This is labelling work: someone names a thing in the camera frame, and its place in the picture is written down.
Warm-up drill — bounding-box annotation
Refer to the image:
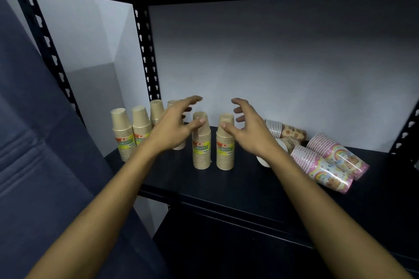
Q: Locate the person's left hand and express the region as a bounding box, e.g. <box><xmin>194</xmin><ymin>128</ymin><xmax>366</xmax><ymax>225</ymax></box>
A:
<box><xmin>146</xmin><ymin>95</ymin><xmax>207</xmax><ymax>156</ymax></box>

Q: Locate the person's right hand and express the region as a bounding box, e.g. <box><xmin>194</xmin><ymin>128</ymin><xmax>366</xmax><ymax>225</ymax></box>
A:
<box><xmin>220</xmin><ymin>98</ymin><xmax>283</xmax><ymax>160</ymax></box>

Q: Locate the person's left forearm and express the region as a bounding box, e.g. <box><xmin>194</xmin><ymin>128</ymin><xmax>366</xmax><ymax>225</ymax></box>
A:
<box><xmin>26</xmin><ymin>141</ymin><xmax>164</xmax><ymax>279</ymax></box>

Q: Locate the person's right forearm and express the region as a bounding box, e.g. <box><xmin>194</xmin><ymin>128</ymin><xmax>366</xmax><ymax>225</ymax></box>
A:
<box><xmin>259</xmin><ymin>145</ymin><xmax>414</xmax><ymax>279</ymax></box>

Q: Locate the row of brown cup stacks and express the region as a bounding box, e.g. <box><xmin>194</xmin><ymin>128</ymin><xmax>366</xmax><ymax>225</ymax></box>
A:
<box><xmin>111</xmin><ymin>99</ymin><xmax>235</xmax><ymax>171</ymax></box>

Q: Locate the flower print paper cup stack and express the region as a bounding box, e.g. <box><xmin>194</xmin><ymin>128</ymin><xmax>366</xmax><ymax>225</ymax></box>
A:
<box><xmin>256</xmin><ymin>137</ymin><xmax>302</xmax><ymax>168</ymax></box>
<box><xmin>264</xmin><ymin>119</ymin><xmax>307</xmax><ymax>142</ymax></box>

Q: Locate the black metal shelving rack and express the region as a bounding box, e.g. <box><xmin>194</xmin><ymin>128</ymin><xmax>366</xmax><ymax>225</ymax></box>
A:
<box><xmin>10</xmin><ymin>0</ymin><xmax>419</xmax><ymax>279</ymax></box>

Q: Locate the pink rainbow paper cup stack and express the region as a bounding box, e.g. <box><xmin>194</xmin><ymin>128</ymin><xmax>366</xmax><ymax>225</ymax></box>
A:
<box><xmin>291</xmin><ymin>145</ymin><xmax>355</xmax><ymax>194</ymax></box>
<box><xmin>306</xmin><ymin>133</ymin><xmax>370</xmax><ymax>181</ymax></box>

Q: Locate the dark blue upholstered cushion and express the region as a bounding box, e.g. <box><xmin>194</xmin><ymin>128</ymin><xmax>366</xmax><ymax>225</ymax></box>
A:
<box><xmin>0</xmin><ymin>0</ymin><xmax>171</xmax><ymax>279</ymax></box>

